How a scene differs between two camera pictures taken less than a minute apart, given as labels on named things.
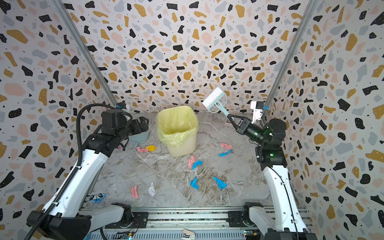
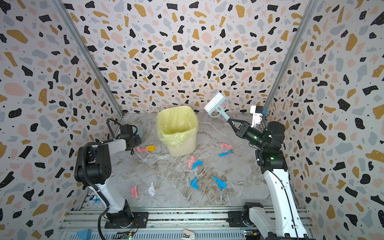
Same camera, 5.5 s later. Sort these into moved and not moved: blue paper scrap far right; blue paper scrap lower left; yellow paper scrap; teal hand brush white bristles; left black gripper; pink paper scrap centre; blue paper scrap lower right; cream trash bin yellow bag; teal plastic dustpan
Moved: teal hand brush white bristles; left black gripper; teal plastic dustpan
Not moved: blue paper scrap lower left; pink paper scrap centre; blue paper scrap lower right; cream trash bin yellow bag; blue paper scrap far right; yellow paper scrap
